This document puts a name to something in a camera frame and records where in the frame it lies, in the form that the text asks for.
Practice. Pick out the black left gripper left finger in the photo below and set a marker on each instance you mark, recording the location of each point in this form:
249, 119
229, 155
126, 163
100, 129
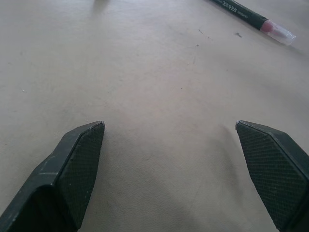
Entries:
72, 178

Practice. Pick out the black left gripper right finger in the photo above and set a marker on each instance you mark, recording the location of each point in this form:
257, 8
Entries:
272, 174

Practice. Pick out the dark marker with clear cap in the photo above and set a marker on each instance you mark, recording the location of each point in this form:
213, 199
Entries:
243, 13

